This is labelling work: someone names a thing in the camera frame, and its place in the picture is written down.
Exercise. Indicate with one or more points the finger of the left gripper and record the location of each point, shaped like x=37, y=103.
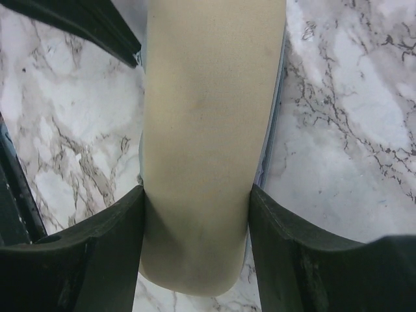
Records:
x=98, y=22

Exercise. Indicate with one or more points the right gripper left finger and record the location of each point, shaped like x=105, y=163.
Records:
x=91, y=266

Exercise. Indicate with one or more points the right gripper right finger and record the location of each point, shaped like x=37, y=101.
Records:
x=302, y=267

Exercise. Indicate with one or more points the beige umbrella case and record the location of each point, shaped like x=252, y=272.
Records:
x=211, y=73

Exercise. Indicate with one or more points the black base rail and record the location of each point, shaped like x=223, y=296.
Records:
x=21, y=222

